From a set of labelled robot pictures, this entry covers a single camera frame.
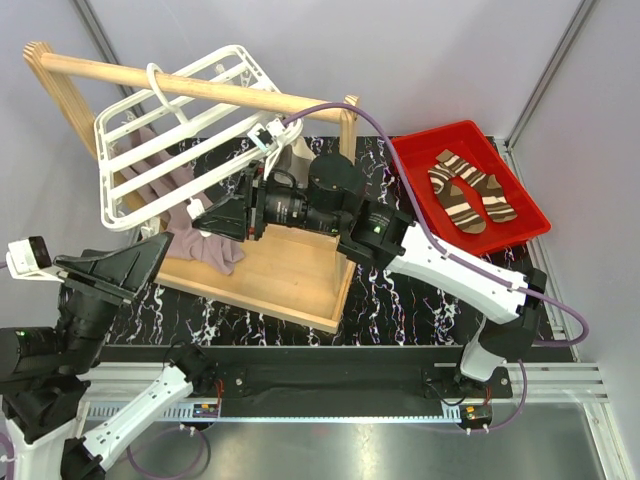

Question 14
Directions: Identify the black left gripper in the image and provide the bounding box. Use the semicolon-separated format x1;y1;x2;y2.
58;230;178;372

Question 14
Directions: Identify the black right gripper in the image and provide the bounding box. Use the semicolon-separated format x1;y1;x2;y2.
192;162;343;244

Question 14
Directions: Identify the wooden clothes rack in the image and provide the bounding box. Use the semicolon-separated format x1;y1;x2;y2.
23;42;355;333

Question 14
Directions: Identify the grey cream sock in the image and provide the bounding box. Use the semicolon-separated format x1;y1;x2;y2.
275;136;315;182

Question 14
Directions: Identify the white plastic clip hanger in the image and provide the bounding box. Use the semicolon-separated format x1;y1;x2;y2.
94;63;285;231

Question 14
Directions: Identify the brown striped sock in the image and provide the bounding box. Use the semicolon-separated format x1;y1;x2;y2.
436;149;518;224
428;164;486;235

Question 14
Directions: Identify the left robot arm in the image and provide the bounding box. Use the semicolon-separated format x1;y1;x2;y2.
1;232;223;479

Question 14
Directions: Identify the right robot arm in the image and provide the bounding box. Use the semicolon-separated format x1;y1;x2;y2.
189;154;546;397

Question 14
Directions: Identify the mauve hanging cloth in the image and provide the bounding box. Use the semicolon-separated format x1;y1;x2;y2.
114;127;245;275

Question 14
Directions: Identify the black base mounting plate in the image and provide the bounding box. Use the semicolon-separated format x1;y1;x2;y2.
94;344;531;419

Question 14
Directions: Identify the red plastic bin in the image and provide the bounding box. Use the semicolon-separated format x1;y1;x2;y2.
392;120;551;271

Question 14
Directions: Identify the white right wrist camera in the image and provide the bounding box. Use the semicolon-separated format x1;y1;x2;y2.
247;118;303;178

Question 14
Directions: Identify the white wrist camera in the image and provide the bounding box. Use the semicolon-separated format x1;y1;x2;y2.
247;118;303;178
5;236;63;282

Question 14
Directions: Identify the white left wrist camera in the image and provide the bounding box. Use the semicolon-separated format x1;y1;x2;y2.
5;236;63;282

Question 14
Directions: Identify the white slotted cable duct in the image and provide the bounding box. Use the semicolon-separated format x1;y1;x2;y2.
84;402;469;425

